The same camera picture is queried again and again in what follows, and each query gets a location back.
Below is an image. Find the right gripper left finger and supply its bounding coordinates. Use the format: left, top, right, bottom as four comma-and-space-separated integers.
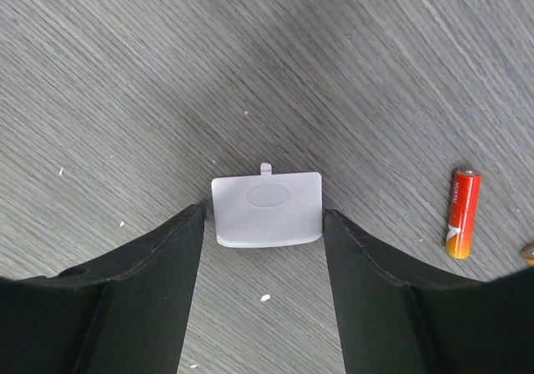
1, 205, 204, 373

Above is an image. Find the orange battery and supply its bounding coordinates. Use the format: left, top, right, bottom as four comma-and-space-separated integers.
521, 243, 534, 266

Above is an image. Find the red battery middle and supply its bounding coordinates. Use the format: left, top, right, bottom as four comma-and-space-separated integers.
445, 169, 481, 260

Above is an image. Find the white battery cover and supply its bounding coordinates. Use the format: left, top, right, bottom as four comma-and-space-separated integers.
211, 163, 323, 249

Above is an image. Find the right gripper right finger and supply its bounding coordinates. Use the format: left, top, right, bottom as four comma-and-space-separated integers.
323, 210, 533, 373

